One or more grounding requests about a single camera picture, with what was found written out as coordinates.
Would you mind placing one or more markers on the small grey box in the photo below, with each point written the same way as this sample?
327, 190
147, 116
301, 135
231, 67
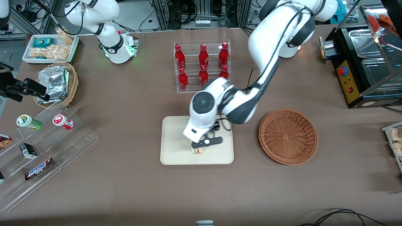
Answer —
204, 223

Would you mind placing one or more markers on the clear acrylic stepped display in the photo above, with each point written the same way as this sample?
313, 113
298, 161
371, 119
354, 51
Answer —
72, 141

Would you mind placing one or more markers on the red lidded cup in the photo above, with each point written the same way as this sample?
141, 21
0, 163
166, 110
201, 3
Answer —
62, 121

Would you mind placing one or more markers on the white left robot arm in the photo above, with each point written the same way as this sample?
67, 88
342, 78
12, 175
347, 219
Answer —
270, 40

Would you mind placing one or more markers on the green snack packet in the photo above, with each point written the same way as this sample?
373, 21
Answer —
43, 42

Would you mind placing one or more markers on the aluminium foil container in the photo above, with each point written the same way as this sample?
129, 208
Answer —
53, 83

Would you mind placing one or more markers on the small black box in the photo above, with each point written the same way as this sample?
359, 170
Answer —
28, 150

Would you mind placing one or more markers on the red cola bottle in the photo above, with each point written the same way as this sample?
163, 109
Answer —
223, 55
183, 80
180, 58
203, 77
203, 56
224, 71

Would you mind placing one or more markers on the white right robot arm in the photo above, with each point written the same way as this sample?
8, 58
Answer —
110, 34

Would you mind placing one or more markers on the grey snack rack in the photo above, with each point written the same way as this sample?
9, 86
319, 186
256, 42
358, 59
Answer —
396, 141

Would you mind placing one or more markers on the brown cookie box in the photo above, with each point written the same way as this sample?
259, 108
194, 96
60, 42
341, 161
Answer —
4, 141

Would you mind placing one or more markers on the green lidded cup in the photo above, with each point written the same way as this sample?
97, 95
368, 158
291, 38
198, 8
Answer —
26, 121

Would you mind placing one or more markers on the white snack tray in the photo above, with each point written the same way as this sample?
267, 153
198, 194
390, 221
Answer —
28, 47

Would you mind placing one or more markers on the round brown wicker basket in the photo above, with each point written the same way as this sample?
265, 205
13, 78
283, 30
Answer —
288, 136

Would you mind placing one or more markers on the black food warmer yellow panel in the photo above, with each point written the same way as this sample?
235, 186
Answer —
348, 78

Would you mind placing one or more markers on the clear bag of nuts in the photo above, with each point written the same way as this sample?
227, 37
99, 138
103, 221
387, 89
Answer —
50, 51
66, 37

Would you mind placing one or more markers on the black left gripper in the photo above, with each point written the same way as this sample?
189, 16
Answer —
216, 126

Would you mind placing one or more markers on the triangle sandwich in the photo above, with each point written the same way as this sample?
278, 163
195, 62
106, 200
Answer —
197, 150

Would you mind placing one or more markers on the Snickers chocolate bar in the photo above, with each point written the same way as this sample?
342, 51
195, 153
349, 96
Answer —
39, 169

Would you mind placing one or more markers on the small wicker basket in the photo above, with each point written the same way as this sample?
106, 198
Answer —
73, 84

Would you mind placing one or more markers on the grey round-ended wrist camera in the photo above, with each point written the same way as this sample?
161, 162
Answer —
201, 144

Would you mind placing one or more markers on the clear acrylic bottle rack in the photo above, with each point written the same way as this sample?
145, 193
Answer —
191, 50

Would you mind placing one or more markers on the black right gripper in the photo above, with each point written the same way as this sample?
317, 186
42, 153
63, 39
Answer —
13, 87

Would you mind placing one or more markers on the cream rectangular tray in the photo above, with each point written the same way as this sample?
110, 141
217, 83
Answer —
176, 141

